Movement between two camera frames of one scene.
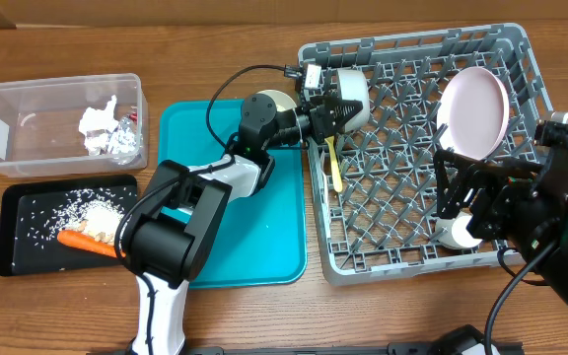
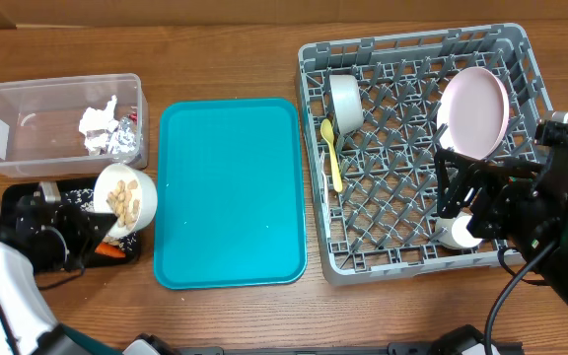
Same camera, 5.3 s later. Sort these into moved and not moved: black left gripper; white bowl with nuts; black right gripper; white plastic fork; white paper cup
Moved: white bowl with nuts; black left gripper
Not moved: black right gripper; white paper cup; white plastic fork
